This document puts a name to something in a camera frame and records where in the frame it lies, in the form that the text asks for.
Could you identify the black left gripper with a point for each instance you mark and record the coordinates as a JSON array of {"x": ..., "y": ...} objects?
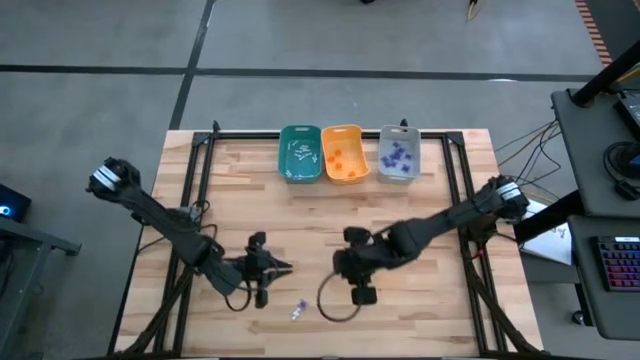
[{"x": 255, "y": 267}]

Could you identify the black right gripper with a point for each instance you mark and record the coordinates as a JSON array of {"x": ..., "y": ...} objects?
[{"x": 357, "y": 262}]

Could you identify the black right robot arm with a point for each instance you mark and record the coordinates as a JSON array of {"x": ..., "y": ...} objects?
[{"x": 440, "y": 225}]

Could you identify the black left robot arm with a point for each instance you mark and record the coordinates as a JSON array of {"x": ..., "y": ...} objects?
[{"x": 165, "y": 220}]

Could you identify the teal plastic bin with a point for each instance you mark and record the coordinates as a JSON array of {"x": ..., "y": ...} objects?
[{"x": 300, "y": 175}]

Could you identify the orange plastic bin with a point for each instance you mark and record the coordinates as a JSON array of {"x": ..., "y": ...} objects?
[{"x": 357, "y": 150}]

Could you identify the light grey plastic bin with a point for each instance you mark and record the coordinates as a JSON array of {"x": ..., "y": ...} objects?
[{"x": 385, "y": 142}]

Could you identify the grey desk top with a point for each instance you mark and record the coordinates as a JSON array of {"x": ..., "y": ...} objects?
[
  {"x": 590, "y": 150},
  {"x": 610, "y": 310}
]

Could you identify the black backlit keyboard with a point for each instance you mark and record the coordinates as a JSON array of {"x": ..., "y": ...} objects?
[{"x": 620, "y": 262}]

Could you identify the black headphones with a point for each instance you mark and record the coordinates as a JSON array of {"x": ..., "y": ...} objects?
[{"x": 611, "y": 162}]

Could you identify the black device blue light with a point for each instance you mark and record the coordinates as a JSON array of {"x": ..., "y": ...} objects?
[{"x": 10, "y": 207}]

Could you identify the black diagonal pole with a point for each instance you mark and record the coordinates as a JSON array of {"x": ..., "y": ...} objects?
[{"x": 607, "y": 75}]

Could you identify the black laptop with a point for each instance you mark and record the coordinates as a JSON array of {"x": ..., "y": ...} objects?
[{"x": 631, "y": 107}]

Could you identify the black mat orange striped edge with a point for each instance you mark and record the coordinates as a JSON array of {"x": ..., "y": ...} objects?
[{"x": 592, "y": 30}]

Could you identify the black aluminium table frame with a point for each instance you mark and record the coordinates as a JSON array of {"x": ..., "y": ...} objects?
[{"x": 240, "y": 135}]

